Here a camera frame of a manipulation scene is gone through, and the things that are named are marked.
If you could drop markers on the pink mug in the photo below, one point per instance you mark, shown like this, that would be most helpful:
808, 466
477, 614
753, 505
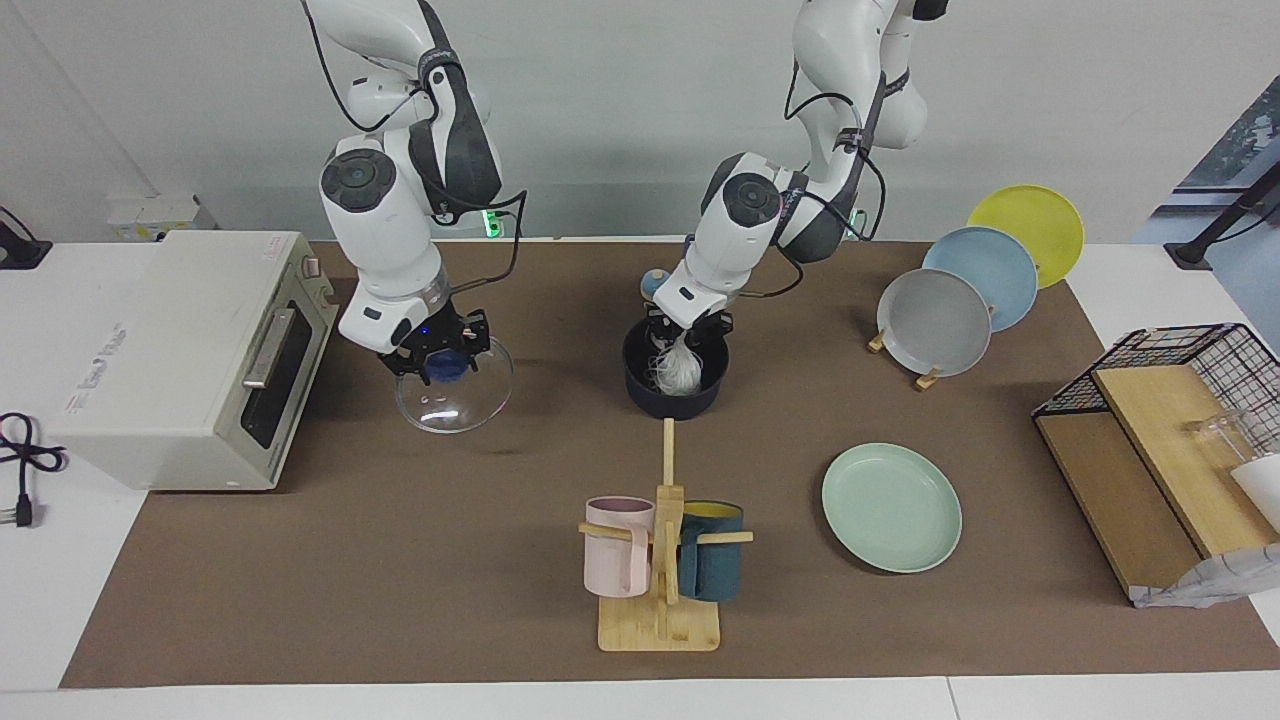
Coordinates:
615, 560

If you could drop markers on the glass lid with blue knob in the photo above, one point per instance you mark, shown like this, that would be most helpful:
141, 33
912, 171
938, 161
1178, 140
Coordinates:
455, 405

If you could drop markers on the dark blue saucepan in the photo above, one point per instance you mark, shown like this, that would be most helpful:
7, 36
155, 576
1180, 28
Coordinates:
680, 408

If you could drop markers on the light blue plate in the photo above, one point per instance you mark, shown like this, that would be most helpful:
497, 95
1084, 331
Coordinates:
1000, 280

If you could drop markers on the light green plate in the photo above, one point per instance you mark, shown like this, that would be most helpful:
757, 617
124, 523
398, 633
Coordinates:
890, 510

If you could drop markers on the white vermicelli bundle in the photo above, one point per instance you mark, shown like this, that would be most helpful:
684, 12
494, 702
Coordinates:
683, 372

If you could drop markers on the wooden shelf rack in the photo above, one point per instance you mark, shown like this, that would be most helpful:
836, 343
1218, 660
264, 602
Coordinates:
1110, 500

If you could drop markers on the wooden plate rack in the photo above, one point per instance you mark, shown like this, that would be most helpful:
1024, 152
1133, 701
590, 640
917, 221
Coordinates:
927, 380

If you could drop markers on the dark teal mug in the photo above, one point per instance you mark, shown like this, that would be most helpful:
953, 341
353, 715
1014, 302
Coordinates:
715, 570

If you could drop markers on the wooden mug rack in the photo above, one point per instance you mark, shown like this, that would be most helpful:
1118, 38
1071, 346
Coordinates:
660, 625

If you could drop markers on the white power strip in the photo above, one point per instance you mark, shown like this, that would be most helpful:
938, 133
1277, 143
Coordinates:
150, 215

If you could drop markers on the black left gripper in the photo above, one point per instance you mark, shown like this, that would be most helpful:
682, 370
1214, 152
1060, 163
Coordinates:
700, 315

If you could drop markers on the grey plate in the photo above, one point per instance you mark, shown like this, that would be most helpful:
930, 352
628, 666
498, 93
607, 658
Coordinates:
935, 325

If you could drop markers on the marble patterned panel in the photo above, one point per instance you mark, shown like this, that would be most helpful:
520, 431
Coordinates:
1210, 580

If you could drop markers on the white toaster oven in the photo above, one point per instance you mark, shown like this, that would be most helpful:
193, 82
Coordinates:
150, 350

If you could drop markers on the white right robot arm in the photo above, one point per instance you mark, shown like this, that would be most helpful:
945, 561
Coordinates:
390, 260

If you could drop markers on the small blue kitchen timer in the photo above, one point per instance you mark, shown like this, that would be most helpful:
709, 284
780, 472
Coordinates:
650, 287

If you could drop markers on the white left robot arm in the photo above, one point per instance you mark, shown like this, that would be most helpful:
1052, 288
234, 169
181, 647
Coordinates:
740, 220

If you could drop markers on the white cup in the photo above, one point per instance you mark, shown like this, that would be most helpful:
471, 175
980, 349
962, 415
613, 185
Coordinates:
1262, 485

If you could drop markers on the clear glass cup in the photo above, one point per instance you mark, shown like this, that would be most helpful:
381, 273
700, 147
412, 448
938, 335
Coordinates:
1215, 435

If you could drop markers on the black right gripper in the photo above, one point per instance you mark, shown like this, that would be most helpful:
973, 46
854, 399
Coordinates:
445, 328

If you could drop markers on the yellow plate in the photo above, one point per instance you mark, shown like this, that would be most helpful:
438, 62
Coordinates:
1040, 225

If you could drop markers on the black table clamp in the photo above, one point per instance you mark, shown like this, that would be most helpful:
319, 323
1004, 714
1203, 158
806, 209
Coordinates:
1190, 252
20, 252

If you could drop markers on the brown table mat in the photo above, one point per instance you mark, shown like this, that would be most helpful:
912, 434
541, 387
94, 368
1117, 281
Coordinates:
400, 580

